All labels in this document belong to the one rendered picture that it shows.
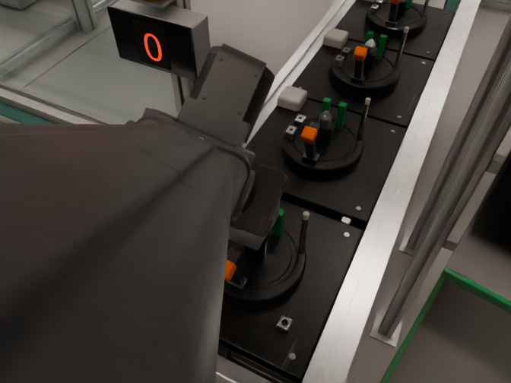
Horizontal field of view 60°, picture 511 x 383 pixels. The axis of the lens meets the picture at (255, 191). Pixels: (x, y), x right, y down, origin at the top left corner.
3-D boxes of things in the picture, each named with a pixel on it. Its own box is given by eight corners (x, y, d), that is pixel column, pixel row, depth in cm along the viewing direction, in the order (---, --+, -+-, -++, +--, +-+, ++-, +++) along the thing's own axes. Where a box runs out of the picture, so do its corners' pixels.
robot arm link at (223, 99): (102, 167, 26) (236, 224, 27) (179, -10, 26) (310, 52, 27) (137, 172, 38) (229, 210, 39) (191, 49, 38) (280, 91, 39)
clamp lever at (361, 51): (361, 81, 86) (363, 56, 79) (351, 78, 86) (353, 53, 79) (368, 66, 87) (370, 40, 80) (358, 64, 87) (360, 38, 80)
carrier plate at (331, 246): (299, 384, 53) (301, 378, 51) (136, 302, 60) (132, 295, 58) (361, 237, 67) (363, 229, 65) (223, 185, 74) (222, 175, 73)
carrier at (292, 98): (364, 230, 68) (382, 174, 59) (227, 178, 75) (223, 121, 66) (404, 136, 82) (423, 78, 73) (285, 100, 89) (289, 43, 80)
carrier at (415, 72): (404, 134, 82) (423, 77, 73) (286, 99, 89) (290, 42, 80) (432, 68, 97) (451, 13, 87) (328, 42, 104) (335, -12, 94)
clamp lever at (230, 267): (240, 289, 56) (226, 279, 49) (226, 283, 57) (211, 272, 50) (252, 264, 57) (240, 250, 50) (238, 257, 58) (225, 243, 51)
